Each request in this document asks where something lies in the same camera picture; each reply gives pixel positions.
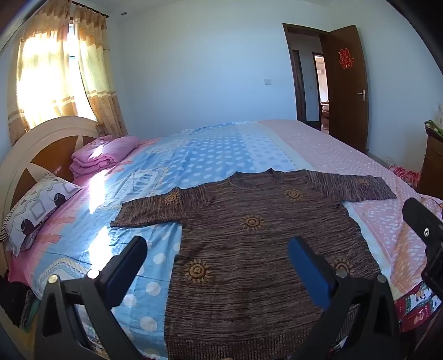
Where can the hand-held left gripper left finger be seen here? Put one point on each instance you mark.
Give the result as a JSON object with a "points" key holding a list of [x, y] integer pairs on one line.
{"points": [[119, 280]]}

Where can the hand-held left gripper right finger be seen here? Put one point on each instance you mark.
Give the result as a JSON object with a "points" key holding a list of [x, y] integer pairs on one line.
{"points": [[308, 273]]}

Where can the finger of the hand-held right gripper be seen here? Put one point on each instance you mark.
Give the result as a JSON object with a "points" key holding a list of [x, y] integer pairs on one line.
{"points": [[417, 216], [434, 277]]}

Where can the brown knit sweater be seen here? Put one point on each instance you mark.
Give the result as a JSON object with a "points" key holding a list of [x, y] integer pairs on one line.
{"points": [[242, 249]]}

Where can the red cartoon print blanket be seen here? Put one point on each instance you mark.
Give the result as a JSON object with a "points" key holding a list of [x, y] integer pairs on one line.
{"points": [[415, 308]]}

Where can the red cloth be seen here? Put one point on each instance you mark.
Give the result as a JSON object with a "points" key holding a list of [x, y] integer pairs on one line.
{"points": [[405, 174]]}

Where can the wooden cabinet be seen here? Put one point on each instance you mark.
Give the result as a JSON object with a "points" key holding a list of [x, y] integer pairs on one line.
{"points": [[432, 166]]}

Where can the green item on cabinet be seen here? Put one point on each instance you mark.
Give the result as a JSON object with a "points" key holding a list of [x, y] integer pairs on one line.
{"points": [[434, 128]]}

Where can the dark cloth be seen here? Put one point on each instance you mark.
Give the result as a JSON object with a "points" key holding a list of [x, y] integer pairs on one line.
{"points": [[14, 301]]}

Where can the patterned pillow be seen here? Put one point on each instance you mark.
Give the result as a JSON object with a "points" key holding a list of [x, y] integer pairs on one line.
{"points": [[38, 207]]}

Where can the folded pink quilt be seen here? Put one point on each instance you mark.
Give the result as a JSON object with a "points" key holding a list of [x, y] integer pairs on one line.
{"points": [[103, 155]]}

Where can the brown wooden door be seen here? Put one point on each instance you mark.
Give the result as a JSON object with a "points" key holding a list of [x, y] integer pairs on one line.
{"points": [[342, 104]]}

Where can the bed with polka-dot sheet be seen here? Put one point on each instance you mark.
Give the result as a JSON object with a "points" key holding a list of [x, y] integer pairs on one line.
{"points": [[207, 155]]}

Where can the cream and wood bed headboard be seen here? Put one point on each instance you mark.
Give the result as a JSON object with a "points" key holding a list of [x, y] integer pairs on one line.
{"points": [[52, 135]]}

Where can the red paper door decoration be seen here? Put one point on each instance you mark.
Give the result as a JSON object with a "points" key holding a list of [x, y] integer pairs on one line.
{"points": [[346, 58]]}

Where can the yellow patterned curtain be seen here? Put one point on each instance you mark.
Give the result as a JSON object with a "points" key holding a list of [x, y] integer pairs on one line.
{"points": [[41, 69], [100, 86]]}

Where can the brown door frame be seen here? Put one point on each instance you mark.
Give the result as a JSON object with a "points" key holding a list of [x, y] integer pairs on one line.
{"points": [[289, 69]]}

